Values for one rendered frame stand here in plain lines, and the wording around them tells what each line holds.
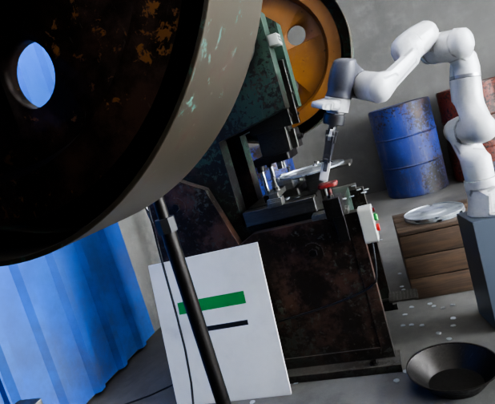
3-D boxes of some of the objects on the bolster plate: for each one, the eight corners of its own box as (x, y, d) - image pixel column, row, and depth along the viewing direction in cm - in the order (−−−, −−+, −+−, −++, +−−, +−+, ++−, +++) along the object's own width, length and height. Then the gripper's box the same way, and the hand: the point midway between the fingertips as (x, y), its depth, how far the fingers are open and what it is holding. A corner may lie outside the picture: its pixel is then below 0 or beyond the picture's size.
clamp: (290, 196, 196) (283, 172, 194) (282, 205, 180) (275, 179, 179) (277, 199, 198) (270, 176, 196) (267, 208, 182) (260, 183, 180)
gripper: (344, 115, 153) (332, 186, 159) (347, 114, 165) (335, 179, 171) (322, 112, 154) (310, 182, 161) (326, 111, 167) (315, 175, 173)
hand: (324, 171), depth 165 cm, fingers closed
